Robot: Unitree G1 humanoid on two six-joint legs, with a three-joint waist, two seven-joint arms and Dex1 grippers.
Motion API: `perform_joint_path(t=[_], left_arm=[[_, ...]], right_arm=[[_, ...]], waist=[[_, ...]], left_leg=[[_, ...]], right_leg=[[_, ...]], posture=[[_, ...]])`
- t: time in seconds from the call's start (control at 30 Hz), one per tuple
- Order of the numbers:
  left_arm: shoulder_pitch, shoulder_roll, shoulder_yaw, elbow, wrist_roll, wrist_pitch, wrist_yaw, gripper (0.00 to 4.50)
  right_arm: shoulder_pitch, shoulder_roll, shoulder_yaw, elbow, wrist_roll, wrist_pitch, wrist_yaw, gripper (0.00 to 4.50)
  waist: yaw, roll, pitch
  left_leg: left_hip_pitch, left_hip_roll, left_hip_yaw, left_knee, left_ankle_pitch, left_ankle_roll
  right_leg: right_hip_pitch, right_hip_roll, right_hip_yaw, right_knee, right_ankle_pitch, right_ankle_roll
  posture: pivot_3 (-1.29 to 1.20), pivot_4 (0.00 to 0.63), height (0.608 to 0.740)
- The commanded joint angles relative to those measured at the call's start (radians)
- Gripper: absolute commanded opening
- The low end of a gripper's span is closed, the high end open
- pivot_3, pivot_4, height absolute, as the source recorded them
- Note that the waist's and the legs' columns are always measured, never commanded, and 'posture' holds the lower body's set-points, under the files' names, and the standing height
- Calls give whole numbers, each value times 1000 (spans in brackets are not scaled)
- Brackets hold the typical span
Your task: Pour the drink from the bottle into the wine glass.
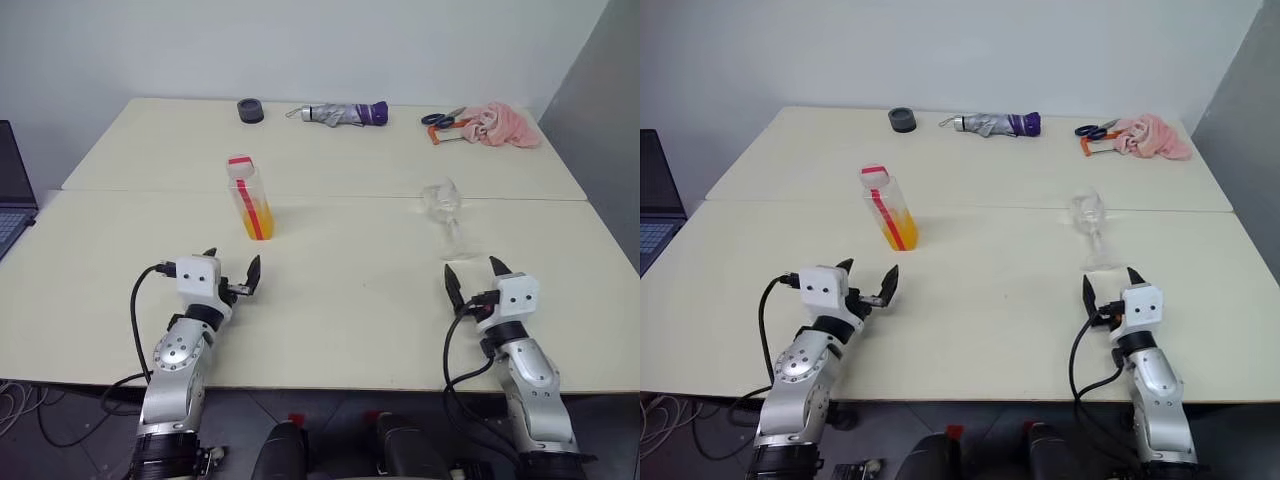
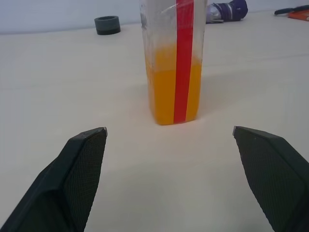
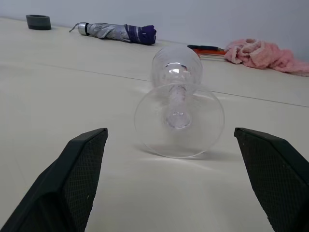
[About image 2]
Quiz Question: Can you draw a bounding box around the orange juice bottle red stripe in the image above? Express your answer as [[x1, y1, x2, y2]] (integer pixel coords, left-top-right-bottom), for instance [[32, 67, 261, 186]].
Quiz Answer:
[[139, 0, 208, 126]]

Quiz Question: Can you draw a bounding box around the black tape roll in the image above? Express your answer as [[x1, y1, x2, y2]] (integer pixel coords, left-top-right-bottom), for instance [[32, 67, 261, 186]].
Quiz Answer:
[[94, 15, 121, 36]]

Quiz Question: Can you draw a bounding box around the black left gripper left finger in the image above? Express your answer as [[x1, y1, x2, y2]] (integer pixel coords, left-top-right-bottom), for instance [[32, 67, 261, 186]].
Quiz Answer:
[[0, 126, 109, 232]]

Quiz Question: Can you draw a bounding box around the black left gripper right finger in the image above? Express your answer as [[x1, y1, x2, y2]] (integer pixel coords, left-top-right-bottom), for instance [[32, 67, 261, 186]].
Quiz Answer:
[[232, 126, 309, 232]]

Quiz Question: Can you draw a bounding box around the dark pen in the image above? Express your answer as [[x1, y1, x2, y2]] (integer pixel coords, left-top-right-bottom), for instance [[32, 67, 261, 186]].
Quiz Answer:
[[274, 5, 309, 15]]

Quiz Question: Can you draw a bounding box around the orange book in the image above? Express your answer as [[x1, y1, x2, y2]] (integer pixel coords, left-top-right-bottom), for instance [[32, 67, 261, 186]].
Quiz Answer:
[[288, 11, 309, 22]]

